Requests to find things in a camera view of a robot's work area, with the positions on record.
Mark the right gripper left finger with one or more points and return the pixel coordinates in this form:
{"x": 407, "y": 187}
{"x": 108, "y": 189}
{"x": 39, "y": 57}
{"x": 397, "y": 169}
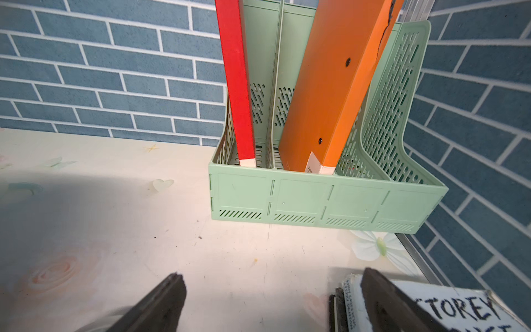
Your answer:
{"x": 159, "y": 310}

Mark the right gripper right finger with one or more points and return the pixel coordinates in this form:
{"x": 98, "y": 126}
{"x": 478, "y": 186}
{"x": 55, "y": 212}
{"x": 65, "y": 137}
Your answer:
{"x": 390, "y": 309}

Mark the treehouse paperback book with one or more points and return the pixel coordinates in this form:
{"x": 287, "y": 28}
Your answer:
{"x": 456, "y": 309}

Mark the green plastic file rack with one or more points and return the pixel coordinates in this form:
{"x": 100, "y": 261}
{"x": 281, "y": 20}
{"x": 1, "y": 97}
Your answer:
{"x": 376, "y": 186}

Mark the orange folder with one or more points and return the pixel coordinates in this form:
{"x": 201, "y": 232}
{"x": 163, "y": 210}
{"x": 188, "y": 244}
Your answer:
{"x": 344, "y": 47}

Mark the red folder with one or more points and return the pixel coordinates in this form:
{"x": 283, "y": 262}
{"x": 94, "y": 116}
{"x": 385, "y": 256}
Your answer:
{"x": 231, "y": 27}

